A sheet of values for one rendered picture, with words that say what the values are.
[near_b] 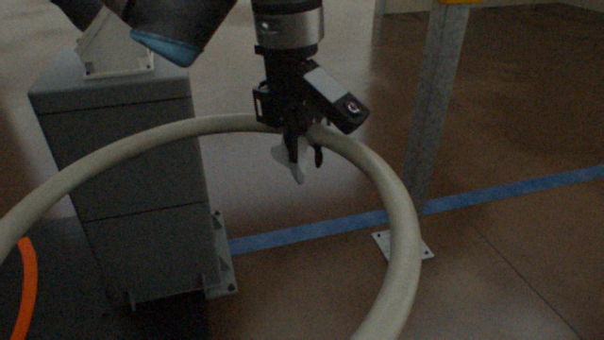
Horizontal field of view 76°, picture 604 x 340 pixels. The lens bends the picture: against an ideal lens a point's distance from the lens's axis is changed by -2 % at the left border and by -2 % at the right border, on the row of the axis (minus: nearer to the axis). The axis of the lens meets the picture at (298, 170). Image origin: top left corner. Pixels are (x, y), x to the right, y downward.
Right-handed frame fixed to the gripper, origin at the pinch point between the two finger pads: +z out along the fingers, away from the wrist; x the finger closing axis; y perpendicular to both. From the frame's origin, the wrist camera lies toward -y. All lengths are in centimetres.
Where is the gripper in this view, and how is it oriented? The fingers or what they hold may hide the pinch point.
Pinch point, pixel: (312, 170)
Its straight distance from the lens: 62.3
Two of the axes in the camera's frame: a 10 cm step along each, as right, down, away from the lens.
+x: -5.9, 5.0, -6.4
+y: -8.1, -2.8, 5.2
